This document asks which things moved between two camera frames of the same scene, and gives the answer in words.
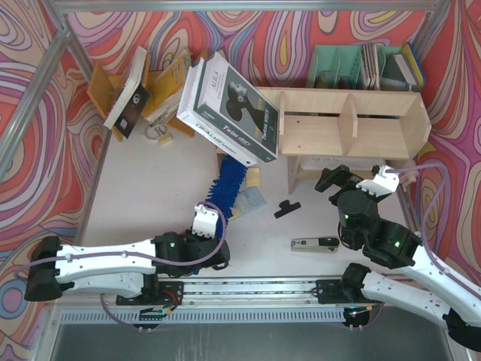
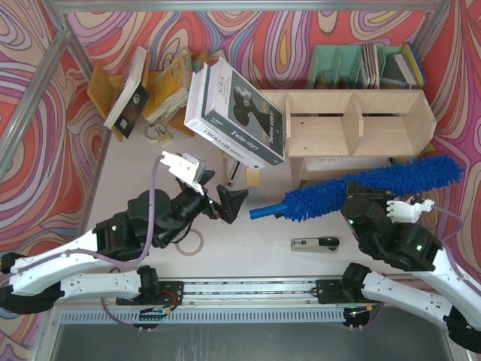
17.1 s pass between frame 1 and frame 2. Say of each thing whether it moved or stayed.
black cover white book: stayed
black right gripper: moved
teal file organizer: stayed
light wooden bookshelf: stayed
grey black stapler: stayed
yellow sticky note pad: stayed
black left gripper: moved
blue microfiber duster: moved
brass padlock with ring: stayed
